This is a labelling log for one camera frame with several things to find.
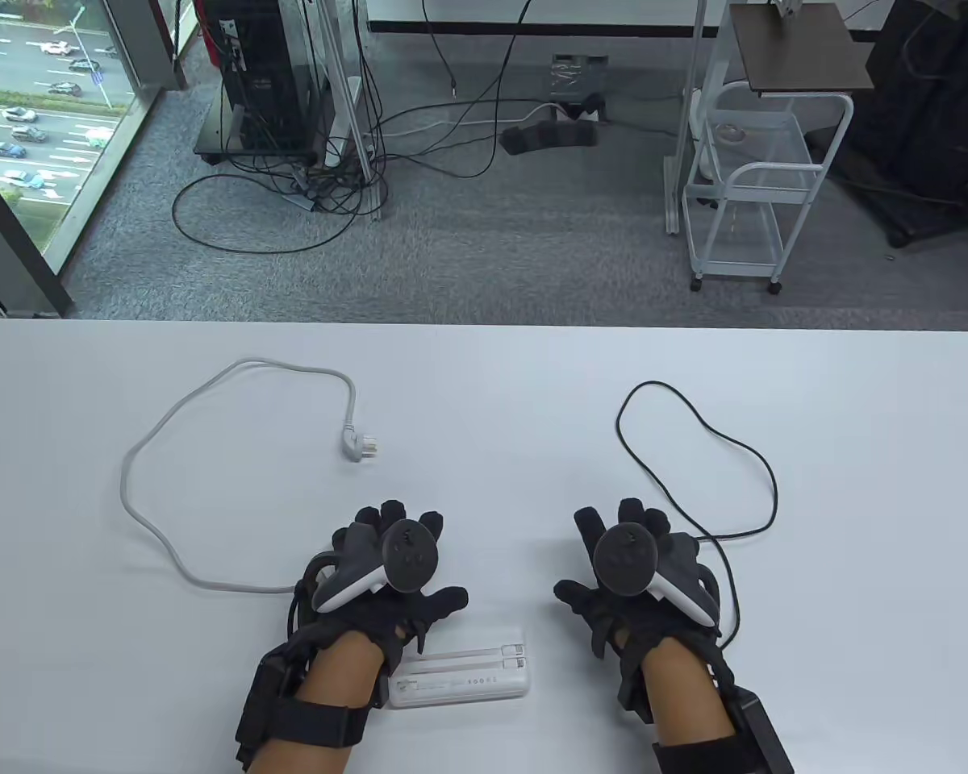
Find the dark window frame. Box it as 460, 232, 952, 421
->
0, 0, 188, 319

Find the person's left forearm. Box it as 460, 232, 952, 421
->
250, 631, 388, 774

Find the white rolling wire cart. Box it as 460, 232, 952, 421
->
683, 81, 854, 293

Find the person's right forearm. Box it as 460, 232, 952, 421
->
641, 637, 739, 774

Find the person's right hand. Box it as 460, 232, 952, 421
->
554, 498, 727, 686

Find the white power strip with cord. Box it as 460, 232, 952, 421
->
119, 359, 382, 595

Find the black equipment stand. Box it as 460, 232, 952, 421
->
803, 0, 968, 249

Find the aluminium frame post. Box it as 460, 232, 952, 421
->
664, 0, 731, 236
315, 0, 388, 220

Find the black floor power strip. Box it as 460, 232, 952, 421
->
500, 121, 599, 156

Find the black charging cable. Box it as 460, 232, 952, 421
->
615, 381, 778, 543

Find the tangle of black floor cables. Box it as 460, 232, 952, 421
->
171, 0, 561, 255

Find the metal floor socket box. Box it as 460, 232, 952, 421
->
550, 54, 610, 102

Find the grey white tracking controller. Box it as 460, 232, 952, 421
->
312, 520, 440, 612
595, 522, 719, 628

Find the brown side table top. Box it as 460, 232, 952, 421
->
730, 2, 874, 95

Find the black wrist camera strap unit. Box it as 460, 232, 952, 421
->
652, 684, 795, 774
234, 637, 369, 771

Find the white floor cable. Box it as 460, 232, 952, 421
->
379, 101, 565, 134

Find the white battery pack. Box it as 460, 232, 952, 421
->
387, 627, 532, 710

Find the black wheeled platform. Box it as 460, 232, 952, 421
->
194, 105, 323, 168

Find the person's left hand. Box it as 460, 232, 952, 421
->
289, 500, 469, 710

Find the black computer tower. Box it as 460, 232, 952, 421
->
200, 0, 317, 154

